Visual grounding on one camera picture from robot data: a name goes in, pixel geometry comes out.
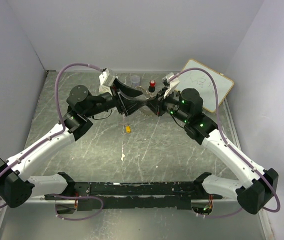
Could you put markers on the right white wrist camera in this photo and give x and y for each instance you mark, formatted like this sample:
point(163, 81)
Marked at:
point(170, 83)

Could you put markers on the clear plastic clip jar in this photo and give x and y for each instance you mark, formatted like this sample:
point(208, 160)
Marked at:
point(135, 80)

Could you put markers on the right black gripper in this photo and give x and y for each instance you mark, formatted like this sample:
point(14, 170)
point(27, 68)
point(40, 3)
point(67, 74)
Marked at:
point(156, 104)

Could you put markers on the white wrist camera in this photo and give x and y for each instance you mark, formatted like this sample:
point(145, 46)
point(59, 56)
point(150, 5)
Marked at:
point(170, 83)
point(106, 79)

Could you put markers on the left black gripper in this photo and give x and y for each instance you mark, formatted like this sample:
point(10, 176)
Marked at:
point(131, 105)

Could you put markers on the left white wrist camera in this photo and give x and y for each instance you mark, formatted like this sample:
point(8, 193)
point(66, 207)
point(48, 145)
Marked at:
point(106, 79)

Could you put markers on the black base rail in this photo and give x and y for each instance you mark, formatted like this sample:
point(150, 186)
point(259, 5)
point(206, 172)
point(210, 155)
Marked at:
point(143, 195)

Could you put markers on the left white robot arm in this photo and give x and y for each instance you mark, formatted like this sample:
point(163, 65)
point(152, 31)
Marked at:
point(17, 182)

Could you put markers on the white framed whiteboard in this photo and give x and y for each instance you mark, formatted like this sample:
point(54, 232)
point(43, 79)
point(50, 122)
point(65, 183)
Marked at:
point(201, 82)

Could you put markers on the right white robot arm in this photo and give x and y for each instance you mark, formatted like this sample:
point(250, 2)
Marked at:
point(254, 187)

